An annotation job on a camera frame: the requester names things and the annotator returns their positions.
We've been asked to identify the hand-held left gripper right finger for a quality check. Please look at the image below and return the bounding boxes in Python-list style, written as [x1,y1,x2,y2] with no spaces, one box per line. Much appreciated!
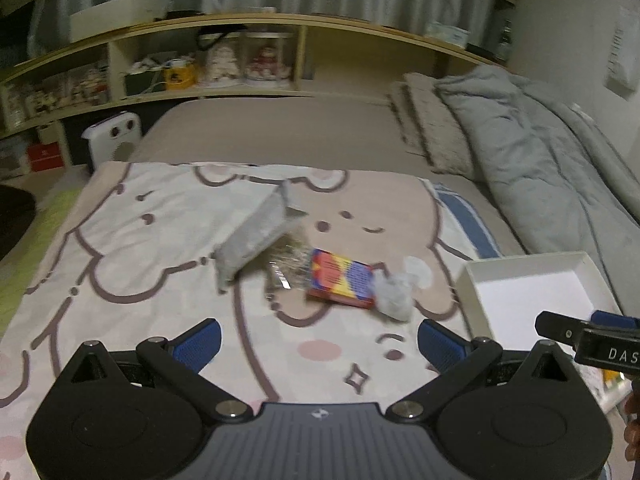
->
[387,319,583,421]

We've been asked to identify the white storage box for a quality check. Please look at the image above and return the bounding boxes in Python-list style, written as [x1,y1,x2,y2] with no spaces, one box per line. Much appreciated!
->
[70,0,168,43]

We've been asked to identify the white cable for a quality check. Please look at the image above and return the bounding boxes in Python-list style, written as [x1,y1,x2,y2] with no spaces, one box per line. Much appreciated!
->
[130,55,196,93]

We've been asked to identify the cartoon printed blanket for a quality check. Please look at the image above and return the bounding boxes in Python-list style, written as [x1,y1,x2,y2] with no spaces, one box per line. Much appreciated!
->
[0,160,506,480]

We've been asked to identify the white cardboard box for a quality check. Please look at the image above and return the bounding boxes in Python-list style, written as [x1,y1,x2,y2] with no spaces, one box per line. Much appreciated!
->
[457,251,636,416]

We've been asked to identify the tissue box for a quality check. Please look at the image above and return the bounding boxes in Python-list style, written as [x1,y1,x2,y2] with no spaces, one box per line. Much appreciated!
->
[425,21,471,46]

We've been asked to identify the silver zip bag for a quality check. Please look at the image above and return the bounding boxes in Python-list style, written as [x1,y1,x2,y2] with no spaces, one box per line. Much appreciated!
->
[215,180,308,291]

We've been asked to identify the black strap loop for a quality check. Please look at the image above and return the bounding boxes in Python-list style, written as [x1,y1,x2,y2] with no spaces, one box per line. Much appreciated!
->
[196,25,236,53]

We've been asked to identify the crumpled white plastic bag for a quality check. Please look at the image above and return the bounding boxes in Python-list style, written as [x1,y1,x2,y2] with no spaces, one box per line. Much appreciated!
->
[372,267,426,321]

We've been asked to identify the taupe bed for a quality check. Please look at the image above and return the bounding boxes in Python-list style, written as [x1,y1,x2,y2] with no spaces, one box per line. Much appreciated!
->
[132,97,531,261]

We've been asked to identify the white heater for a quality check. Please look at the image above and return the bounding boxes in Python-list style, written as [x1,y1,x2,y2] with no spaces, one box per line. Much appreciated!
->
[81,112,142,161]

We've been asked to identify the light green cloth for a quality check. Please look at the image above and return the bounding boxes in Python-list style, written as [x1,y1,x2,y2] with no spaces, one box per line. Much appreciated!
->
[0,185,83,341]

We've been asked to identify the printed figure box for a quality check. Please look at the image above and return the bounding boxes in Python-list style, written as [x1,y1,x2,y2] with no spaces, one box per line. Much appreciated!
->
[25,77,68,116]
[67,67,108,106]

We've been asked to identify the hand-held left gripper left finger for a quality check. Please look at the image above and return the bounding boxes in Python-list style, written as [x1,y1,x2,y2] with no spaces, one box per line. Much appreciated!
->
[65,319,253,421]

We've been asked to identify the red box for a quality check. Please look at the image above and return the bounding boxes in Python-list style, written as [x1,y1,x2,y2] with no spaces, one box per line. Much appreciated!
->
[27,142,68,173]

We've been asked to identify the clear storage bin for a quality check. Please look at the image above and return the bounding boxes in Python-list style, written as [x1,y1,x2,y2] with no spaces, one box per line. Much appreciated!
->
[0,140,28,178]

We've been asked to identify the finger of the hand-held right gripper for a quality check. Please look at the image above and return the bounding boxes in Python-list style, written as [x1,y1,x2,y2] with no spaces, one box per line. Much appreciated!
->
[589,311,640,332]
[535,311,589,347]

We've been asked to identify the blue white cloth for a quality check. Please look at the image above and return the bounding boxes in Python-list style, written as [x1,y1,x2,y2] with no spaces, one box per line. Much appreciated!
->
[432,182,503,261]

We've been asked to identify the beige fluffy pillow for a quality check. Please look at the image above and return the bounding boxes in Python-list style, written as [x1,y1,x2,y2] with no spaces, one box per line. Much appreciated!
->
[387,72,488,181]

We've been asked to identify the doll in clear case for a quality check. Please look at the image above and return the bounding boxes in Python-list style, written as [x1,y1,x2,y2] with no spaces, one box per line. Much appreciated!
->
[202,35,246,86]
[240,30,296,83]

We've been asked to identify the colourful printed box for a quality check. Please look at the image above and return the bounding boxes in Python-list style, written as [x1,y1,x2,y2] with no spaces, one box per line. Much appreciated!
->
[306,247,378,311]

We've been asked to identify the wooden headboard shelf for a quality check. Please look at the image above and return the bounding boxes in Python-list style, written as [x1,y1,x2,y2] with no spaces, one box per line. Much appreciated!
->
[0,12,511,137]

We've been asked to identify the grey quilted duvet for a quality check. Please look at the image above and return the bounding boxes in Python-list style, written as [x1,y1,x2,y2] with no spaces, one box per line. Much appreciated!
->
[435,64,640,311]

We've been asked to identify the person's right hand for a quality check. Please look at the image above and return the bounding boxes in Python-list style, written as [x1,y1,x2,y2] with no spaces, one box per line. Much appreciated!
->
[624,396,640,463]

